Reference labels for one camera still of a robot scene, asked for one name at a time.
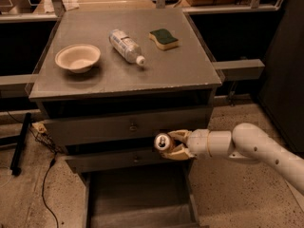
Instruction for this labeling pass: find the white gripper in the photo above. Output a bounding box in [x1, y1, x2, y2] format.
[161, 129, 210, 161]

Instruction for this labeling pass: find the orange soda can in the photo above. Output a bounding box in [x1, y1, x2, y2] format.
[154, 133, 175, 152]

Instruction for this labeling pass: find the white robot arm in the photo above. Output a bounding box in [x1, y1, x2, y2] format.
[154, 123, 304, 194]

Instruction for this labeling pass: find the grey open bottom drawer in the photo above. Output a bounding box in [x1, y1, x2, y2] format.
[84, 162, 200, 228]

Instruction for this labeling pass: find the grey drawer cabinet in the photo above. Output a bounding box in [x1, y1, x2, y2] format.
[29, 9, 221, 221]

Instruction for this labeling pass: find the grey top drawer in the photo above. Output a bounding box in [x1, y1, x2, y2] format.
[44, 106, 212, 146]

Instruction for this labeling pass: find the grey middle drawer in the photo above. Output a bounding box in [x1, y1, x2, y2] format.
[65, 142, 201, 174]

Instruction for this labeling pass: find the clear plastic water bottle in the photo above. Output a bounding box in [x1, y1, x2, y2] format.
[109, 29, 145, 67]

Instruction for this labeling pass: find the green yellow sponge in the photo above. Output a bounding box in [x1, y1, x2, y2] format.
[149, 28, 179, 50]

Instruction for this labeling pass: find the white paper bowl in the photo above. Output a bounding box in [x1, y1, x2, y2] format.
[55, 44, 101, 73]

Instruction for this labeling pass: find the white power strip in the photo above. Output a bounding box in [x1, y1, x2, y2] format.
[31, 122, 47, 134]

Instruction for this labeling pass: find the black metal bar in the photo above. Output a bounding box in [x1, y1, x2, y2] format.
[10, 113, 31, 176]

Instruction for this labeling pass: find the white crumpled cloth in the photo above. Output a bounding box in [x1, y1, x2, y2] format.
[62, 0, 79, 10]

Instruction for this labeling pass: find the black floor cable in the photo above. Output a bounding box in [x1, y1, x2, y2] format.
[42, 157, 60, 228]

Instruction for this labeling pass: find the grey side rail left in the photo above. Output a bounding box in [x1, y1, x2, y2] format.
[0, 74, 38, 99]

